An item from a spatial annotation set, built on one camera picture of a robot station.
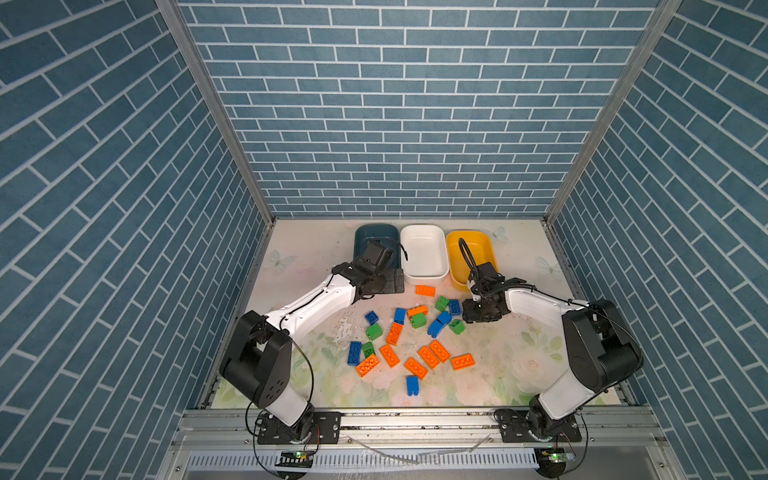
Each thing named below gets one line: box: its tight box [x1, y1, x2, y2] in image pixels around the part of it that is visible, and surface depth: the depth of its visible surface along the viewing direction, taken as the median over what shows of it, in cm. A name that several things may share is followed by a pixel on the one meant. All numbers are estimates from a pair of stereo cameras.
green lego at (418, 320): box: [410, 312, 427, 329], surface depth 93 cm
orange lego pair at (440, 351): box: [429, 340, 451, 363], surface depth 88 cm
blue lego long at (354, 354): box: [347, 341, 362, 366], surface depth 87 cm
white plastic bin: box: [400, 224, 450, 285], surface depth 111 cm
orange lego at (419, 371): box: [404, 357, 429, 381], surface depth 85 cm
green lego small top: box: [435, 296, 450, 312], surface depth 96 cm
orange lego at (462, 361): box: [451, 353, 476, 371], surface depth 86 cm
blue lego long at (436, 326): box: [427, 311, 452, 339], surface depth 92 cm
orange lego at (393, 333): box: [386, 322, 403, 346], surface depth 91 cm
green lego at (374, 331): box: [366, 322, 383, 341], surface depth 91 cm
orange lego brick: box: [415, 284, 436, 297], surface depth 101 cm
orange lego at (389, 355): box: [380, 344, 400, 368], surface depth 88 cm
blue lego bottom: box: [406, 375, 420, 397], surface depth 80 cm
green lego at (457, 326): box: [449, 319, 467, 335], surface depth 93 cm
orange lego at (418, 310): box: [407, 305, 429, 317], surface depth 95 cm
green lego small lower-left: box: [362, 342, 376, 358], surface depth 88 cm
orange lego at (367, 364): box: [356, 354, 380, 378], surface depth 84 cm
